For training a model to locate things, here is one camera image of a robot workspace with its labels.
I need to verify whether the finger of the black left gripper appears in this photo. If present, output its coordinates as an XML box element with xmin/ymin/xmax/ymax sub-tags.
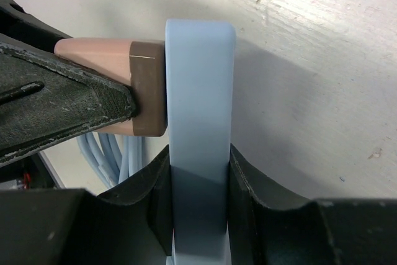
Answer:
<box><xmin>1</xmin><ymin>0</ymin><xmax>71</xmax><ymax>53</ymax></box>
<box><xmin>1</xmin><ymin>40</ymin><xmax>136</xmax><ymax>166</ymax></box>

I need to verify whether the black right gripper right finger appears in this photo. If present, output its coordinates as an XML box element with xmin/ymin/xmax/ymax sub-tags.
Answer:
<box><xmin>228</xmin><ymin>147</ymin><xmax>396</xmax><ymax>264</ymax></box>

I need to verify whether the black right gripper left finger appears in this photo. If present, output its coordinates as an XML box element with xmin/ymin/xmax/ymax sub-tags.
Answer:
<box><xmin>1</xmin><ymin>148</ymin><xmax>173</xmax><ymax>264</ymax></box>

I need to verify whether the brown pink USB charger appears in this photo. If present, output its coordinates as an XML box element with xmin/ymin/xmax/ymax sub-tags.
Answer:
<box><xmin>54</xmin><ymin>38</ymin><xmax>167</xmax><ymax>137</ymax></box>

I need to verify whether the light blue power strip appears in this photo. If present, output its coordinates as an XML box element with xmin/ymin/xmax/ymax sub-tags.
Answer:
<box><xmin>165</xmin><ymin>19</ymin><xmax>236</xmax><ymax>264</ymax></box>

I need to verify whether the light blue coiled cable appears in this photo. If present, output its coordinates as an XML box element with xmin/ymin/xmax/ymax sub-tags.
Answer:
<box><xmin>76</xmin><ymin>131</ymin><xmax>148</xmax><ymax>189</ymax></box>

